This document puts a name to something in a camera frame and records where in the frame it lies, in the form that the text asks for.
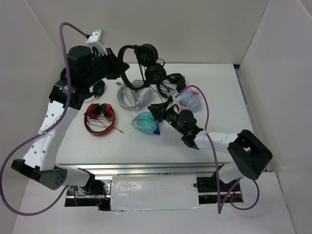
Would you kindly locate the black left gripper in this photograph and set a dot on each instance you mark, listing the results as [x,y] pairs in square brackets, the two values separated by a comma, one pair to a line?
[117,67]

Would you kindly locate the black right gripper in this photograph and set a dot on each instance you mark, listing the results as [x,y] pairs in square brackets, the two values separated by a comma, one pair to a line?
[159,109]

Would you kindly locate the black Panasonic headphones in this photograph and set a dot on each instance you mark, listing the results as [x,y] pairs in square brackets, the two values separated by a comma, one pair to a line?
[151,66]

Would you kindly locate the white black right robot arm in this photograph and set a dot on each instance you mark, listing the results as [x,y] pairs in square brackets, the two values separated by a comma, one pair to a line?
[249,155]

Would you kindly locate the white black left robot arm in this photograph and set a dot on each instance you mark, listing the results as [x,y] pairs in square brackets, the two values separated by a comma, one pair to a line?
[84,68]

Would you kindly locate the teal cat ear headphones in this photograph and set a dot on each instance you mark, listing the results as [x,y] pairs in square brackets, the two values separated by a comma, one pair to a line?
[146,123]

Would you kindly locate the small black headphones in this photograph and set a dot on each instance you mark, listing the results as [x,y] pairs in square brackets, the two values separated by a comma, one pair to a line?
[98,90]

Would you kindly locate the grey white headphones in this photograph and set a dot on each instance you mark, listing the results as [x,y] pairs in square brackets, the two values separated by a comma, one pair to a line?
[131,100]

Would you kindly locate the black wrapped headphones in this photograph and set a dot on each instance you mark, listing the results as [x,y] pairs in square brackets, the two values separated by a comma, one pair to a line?
[174,81]

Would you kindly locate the pink and blue headphones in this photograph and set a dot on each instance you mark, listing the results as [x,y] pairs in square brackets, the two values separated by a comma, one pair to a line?
[189,100]

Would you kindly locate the red black headphones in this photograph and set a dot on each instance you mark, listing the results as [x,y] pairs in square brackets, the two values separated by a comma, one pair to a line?
[100,119]

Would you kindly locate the white front cover panel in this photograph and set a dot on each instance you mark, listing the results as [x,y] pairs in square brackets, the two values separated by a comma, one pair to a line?
[143,193]

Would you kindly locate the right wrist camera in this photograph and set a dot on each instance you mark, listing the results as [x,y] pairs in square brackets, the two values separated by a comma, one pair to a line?
[173,98]

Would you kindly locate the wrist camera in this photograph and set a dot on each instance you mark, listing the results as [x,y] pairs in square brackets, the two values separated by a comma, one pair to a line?
[96,40]
[173,98]

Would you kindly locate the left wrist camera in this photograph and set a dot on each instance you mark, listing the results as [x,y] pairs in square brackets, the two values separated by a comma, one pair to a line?
[96,40]

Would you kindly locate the aluminium base frame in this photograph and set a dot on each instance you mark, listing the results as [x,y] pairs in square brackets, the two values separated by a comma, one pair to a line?
[137,154]

